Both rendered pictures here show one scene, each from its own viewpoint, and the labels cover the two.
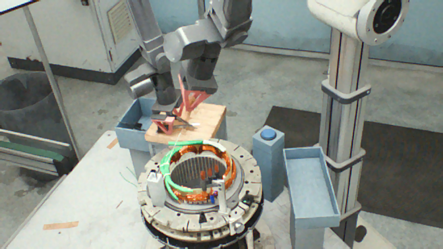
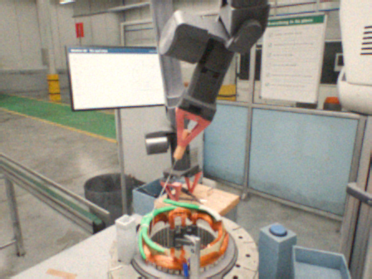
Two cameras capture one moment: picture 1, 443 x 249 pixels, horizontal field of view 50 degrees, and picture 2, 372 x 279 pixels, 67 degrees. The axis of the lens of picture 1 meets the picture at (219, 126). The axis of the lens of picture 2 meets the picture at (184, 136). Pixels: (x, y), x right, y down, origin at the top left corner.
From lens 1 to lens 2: 0.61 m
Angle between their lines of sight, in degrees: 28
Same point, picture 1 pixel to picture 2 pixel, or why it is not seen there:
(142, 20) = (168, 75)
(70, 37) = (156, 165)
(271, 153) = (279, 253)
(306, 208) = not seen: outside the picture
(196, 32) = (198, 21)
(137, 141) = (148, 208)
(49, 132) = (115, 216)
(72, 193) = (88, 250)
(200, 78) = (198, 96)
